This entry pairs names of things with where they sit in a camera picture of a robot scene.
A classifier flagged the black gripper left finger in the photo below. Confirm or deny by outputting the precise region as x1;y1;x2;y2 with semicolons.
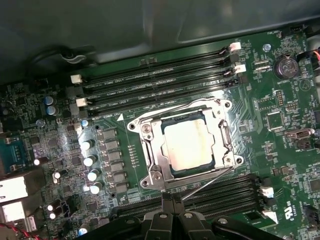
82;192;175;240

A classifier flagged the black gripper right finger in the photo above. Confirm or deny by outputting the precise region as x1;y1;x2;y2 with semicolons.
174;194;286;240

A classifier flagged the silver CPU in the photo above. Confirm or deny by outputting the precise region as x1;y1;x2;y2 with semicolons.
161;116;217;178

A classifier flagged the black RAM slot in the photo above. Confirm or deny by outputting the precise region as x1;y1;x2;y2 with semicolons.
75;63;247;108
116;174;273;211
117;186;275;221
66;53;241;98
69;74;249;118
70;42;242;85
184;198;276;221

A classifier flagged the CPU socket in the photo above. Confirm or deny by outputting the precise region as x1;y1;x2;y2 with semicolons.
126;97;245;190

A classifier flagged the silver round capacitor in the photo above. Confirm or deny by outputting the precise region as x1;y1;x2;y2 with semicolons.
83;154;98;168
87;169;101;183
89;181;104;195
81;139;95;151

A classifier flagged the green motherboard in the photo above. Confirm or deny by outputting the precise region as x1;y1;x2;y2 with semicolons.
0;29;320;240

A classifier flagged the silver rear port housing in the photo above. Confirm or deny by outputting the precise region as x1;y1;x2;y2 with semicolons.
0;171;45;201
0;201;37;232

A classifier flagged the blue rear port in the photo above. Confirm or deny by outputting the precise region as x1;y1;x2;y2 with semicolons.
0;136;35;173

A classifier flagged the round coin cell battery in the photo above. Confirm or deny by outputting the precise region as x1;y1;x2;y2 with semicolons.
273;54;300;79

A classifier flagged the black PC case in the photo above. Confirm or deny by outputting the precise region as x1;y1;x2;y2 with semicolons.
0;0;320;83

